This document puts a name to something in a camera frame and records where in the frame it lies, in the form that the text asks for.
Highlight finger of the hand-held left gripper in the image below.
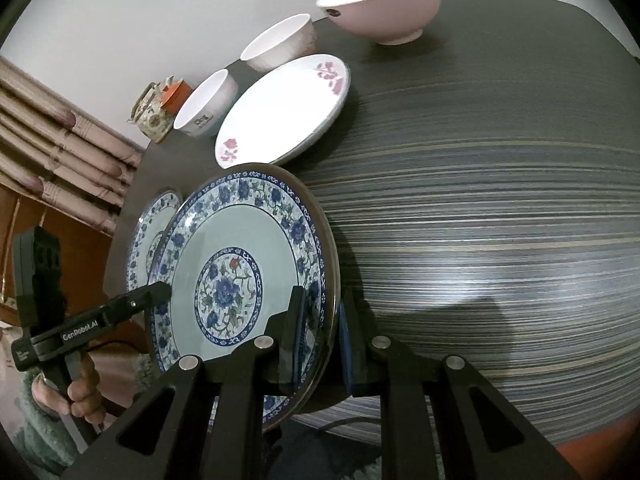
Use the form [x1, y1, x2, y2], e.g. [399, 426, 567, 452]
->
[102, 281, 172, 332]

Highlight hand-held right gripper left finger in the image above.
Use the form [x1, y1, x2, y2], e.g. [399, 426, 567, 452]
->
[60, 285, 308, 480]

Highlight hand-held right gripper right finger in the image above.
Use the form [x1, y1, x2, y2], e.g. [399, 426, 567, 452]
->
[338, 296, 583, 480]

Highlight blue floral plate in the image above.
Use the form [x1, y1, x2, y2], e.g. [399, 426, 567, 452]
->
[125, 188, 183, 293]
[145, 162, 342, 433]

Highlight white bowl pink base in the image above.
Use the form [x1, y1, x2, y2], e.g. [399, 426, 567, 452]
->
[240, 13, 319, 73]
[172, 68, 239, 139]

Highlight white plate pink flowers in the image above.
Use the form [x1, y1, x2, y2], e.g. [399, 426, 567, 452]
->
[215, 53, 351, 170]

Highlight person's left forearm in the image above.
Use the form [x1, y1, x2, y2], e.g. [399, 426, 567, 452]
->
[0, 360, 93, 478]

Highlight person's left hand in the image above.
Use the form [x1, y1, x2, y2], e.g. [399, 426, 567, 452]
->
[31, 354, 109, 426]

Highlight brown wooden cabinet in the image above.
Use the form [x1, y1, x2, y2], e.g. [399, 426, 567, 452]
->
[0, 180, 123, 331]

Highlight pinkish brown cloth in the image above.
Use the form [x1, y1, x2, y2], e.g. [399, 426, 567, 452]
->
[90, 342, 148, 411]

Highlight pink pleated curtain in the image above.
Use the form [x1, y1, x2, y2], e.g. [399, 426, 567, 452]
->
[0, 55, 143, 236]

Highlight floral ceramic teapot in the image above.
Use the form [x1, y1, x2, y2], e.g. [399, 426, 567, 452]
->
[127, 76, 176, 142]

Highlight orange cup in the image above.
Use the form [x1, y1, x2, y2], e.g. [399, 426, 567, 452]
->
[161, 80, 193, 115]

